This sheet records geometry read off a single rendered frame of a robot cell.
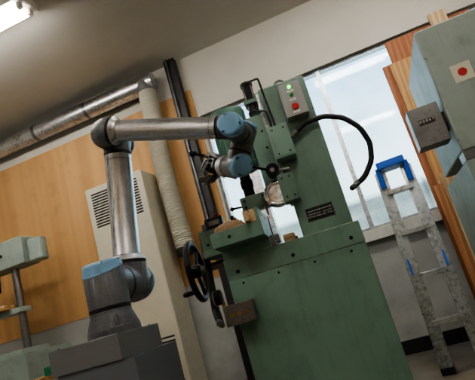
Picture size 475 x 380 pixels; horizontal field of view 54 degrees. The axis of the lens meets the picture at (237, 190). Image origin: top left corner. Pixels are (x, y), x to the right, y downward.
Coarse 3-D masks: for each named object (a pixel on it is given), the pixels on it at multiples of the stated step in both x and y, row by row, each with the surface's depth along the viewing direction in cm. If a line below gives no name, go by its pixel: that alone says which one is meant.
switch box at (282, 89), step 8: (296, 80) 207; (280, 88) 207; (296, 88) 206; (280, 96) 207; (288, 96) 206; (296, 96) 205; (288, 104) 205; (304, 104) 204; (288, 112) 205; (296, 112) 204; (304, 112) 204; (288, 120) 207
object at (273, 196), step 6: (276, 180) 204; (270, 186) 203; (276, 186) 203; (264, 192) 204; (270, 192) 203; (276, 192) 202; (270, 198) 203; (276, 198) 202; (282, 198) 202; (270, 204) 202; (276, 204) 201; (282, 204) 201
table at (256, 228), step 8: (248, 224) 181; (256, 224) 180; (264, 224) 191; (224, 232) 182; (232, 232) 182; (240, 232) 181; (248, 232) 180; (256, 232) 180; (264, 232) 180; (216, 240) 182; (224, 240) 182; (232, 240) 181; (240, 240) 180; (248, 240) 184; (256, 240) 191; (216, 248) 182; (224, 248) 188; (208, 256) 203; (216, 256) 208
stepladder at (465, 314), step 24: (384, 168) 266; (408, 168) 262; (384, 192) 268; (432, 216) 254; (408, 240) 255; (432, 240) 251; (408, 264) 252; (456, 288) 240; (432, 312) 242; (432, 336) 239
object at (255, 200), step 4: (260, 192) 214; (248, 196) 215; (252, 196) 215; (256, 196) 214; (260, 196) 214; (240, 200) 215; (244, 200) 215; (248, 200) 215; (252, 200) 214; (256, 200) 214; (260, 200) 214; (244, 204) 214; (248, 204) 214; (252, 204) 214; (256, 204) 213; (260, 204) 213; (264, 204) 213; (244, 208) 214; (248, 208) 214; (260, 208) 214; (264, 208) 217
